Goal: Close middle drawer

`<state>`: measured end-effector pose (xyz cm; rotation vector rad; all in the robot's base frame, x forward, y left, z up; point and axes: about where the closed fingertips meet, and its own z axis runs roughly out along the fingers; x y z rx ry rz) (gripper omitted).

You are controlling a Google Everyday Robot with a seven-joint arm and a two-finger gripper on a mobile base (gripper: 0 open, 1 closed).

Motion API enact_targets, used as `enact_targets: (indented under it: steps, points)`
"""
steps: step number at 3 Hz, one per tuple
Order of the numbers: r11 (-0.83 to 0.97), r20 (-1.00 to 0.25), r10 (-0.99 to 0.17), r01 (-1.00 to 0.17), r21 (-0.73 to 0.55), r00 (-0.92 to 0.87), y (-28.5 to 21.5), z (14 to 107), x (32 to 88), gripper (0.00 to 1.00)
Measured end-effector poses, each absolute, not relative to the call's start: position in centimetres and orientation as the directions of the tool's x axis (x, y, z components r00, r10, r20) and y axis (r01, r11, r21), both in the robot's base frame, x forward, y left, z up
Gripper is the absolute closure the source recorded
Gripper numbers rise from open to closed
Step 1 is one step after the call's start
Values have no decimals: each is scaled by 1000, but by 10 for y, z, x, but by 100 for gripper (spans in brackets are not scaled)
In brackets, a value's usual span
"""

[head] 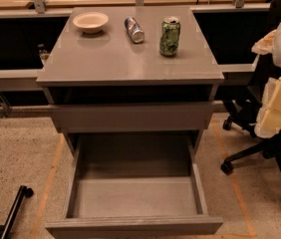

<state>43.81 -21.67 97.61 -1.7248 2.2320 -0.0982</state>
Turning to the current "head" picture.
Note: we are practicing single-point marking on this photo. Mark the grey drawer cabinet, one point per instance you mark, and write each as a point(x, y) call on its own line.
point(119, 71)

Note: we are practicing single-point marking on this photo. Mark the black wheeled stand leg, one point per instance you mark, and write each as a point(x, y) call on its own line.
point(23, 192)

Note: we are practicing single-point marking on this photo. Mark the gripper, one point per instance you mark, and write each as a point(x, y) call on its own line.
point(268, 123)

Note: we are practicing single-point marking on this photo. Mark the blue silver soda can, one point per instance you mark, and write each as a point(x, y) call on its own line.
point(134, 30)

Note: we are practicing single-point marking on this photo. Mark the white paper bowl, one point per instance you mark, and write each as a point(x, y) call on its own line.
point(91, 22)

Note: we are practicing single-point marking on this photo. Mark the green crushed soda can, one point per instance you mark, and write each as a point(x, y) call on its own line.
point(170, 33)

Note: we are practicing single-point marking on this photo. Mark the grey drawer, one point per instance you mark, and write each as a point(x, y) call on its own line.
point(136, 184)
point(132, 117)

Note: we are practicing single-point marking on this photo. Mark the black office chair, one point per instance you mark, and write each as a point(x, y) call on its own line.
point(270, 147)

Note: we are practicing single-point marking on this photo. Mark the closed grey top drawer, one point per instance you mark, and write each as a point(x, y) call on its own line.
point(132, 117)

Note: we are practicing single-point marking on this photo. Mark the long grey desk frame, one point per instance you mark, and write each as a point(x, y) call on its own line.
point(224, 35)

